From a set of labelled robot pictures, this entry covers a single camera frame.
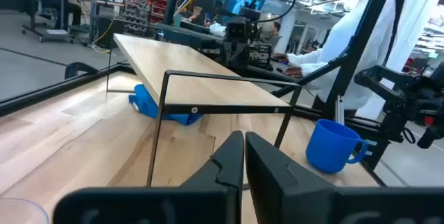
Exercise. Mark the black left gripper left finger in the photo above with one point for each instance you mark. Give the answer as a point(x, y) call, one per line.
point(208, 199)

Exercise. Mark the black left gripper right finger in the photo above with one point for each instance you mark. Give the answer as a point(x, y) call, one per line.
point(295, 199)

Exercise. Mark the blue plastic mug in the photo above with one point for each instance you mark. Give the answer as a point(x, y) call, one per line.
point(329, 147)

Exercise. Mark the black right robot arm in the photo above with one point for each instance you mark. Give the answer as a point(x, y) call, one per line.
point(260, 55)

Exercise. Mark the seated person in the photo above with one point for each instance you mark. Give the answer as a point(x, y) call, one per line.
point(274, 33)

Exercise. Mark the person's hand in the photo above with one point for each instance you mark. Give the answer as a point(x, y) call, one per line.
point(293, 72)

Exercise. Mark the red parts bin rack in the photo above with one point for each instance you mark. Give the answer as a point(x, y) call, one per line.
point(142, 7)

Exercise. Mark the black chair part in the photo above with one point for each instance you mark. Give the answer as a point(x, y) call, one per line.
point(78, 68)

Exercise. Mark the clear plastic cup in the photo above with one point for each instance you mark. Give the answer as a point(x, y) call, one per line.
point(21, 213)

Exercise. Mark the black wheeled workbench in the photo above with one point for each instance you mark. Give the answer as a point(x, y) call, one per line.
point(52, 5)

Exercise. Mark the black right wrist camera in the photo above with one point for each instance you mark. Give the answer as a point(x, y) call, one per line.
point(238, 28)

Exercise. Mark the wooden shelf with black frame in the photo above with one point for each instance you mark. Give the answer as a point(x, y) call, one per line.
point(180, 68)

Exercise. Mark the black diagonal frame strut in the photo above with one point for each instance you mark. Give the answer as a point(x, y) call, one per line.
point(360, 40)

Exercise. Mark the black articulated equipment mount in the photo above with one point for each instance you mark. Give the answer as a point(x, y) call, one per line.
point(402, 102)

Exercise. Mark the black aluminium table frame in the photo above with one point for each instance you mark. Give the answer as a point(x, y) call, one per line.
point(41, 92)

